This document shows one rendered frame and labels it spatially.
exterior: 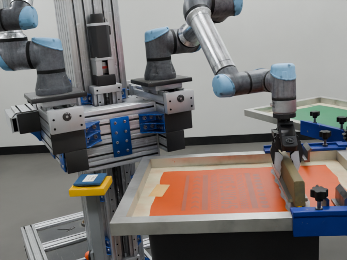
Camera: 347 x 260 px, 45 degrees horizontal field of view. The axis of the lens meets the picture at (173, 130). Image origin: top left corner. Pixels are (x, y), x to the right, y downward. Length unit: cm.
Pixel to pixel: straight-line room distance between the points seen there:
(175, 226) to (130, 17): 422
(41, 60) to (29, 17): 30
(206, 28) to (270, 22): 371
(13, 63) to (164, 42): 65
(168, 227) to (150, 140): 84
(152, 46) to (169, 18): 321
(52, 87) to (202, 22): 67
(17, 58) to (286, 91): 106
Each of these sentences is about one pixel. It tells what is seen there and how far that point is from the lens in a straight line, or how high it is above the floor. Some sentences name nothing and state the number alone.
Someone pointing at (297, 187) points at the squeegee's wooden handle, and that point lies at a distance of 121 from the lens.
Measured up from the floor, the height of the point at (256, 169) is 95.
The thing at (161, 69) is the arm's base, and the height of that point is 130.
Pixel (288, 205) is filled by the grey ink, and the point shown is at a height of 96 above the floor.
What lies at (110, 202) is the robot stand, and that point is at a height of 69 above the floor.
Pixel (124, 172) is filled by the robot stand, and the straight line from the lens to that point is 205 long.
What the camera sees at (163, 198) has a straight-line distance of 136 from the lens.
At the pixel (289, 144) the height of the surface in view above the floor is 113.
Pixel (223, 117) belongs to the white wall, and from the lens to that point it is 523.
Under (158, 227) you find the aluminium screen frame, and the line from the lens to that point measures 114.
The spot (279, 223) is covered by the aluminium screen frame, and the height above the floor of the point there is 97.
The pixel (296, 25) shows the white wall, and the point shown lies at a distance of 520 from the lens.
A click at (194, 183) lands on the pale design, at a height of 95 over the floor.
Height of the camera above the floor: 149
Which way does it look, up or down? 14 degrees down
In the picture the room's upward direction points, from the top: 5 degrees counter-clockwise
